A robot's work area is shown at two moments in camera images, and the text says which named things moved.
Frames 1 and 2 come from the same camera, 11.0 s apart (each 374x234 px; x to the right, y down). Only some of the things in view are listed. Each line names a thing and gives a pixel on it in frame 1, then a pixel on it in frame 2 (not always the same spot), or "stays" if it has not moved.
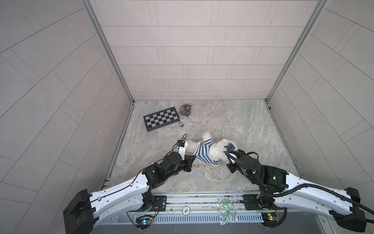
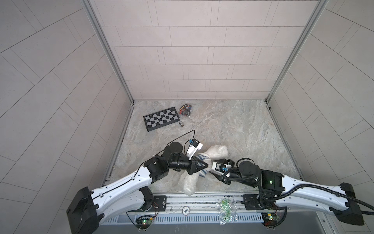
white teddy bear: x=208 y=150 → x=188 y=182
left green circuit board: x=143 y=222 stays
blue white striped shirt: x=202 y=152 → x=203 y=173
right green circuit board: x=270 y=219 stays
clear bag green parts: x=227 y=212 stays
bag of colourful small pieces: x=185 y=109 stays
